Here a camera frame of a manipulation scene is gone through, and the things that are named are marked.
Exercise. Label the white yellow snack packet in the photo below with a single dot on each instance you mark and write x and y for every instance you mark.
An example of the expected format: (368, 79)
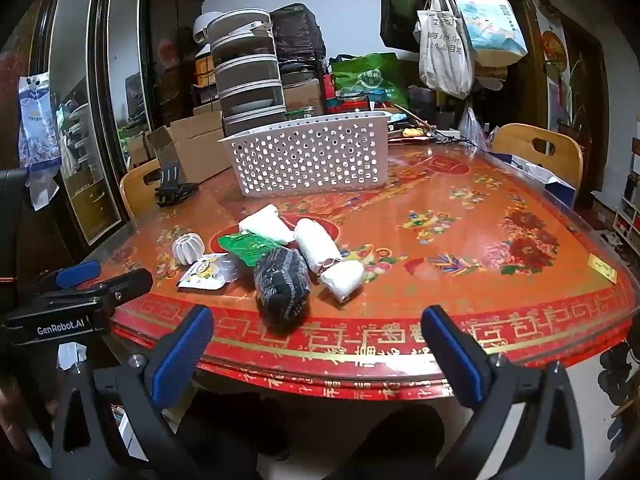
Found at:
(206, 272)

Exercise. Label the white cloth bundle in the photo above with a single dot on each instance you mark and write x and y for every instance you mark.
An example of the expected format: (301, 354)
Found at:
(343, 278)

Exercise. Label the dark mirrored wardrobe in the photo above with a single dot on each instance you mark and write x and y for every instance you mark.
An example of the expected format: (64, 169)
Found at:
(100, 110)

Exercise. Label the black sock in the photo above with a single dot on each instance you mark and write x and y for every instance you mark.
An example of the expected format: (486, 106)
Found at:
(280, 285)

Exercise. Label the stacked grey drawer unit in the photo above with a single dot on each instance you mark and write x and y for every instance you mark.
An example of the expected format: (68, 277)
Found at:
(245, 60)

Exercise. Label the blue white plastic bag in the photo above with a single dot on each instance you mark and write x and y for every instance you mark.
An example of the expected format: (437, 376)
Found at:
(37, 125)

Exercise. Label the yellow card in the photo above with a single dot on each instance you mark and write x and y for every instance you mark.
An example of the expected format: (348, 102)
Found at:
(602, 267)

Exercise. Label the open cardboard box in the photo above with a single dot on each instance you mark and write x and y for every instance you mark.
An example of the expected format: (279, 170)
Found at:
(195, 145)

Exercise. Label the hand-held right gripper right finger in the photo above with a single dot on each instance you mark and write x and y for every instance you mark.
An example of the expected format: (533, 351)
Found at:
(452, 355)

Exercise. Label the black plastic bag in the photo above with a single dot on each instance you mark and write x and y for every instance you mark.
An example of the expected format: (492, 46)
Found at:
(296, 30)

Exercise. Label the wooden chair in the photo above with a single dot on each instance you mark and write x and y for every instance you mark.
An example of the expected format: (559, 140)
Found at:
(542, 152)
(140, 185)

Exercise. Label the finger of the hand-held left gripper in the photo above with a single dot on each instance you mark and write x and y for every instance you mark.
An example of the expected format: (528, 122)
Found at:
(120, 285)
(75, 272)

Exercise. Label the green plastic packet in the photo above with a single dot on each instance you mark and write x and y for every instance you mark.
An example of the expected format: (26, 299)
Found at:
(247, 248)

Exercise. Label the white towel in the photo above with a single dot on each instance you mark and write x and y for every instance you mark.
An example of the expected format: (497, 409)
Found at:
(316, 246)

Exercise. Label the white perforated plastic basket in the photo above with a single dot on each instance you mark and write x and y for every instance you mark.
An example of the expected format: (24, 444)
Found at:
(310, 160)

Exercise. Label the black folding phone stand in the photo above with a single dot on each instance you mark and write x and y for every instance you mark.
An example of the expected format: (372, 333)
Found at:
(172, 185)

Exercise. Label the beige canvas tote bag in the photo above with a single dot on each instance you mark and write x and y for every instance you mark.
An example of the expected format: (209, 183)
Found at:
(445, 50)

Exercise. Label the blue printed paper bag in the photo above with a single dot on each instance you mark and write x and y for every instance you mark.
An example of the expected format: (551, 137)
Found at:
(492, 27)

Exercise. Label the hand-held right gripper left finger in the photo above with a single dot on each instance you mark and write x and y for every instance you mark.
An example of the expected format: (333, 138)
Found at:
(182, 352)

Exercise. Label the white blue paper bag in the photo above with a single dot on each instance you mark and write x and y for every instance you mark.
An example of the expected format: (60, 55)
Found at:
(542, 176)

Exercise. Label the white ribbed ball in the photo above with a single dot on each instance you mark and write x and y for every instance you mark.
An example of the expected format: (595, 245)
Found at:
(186, 249)

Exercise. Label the green shopping bag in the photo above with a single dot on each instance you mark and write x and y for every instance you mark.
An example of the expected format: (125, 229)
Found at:
(370, 80)

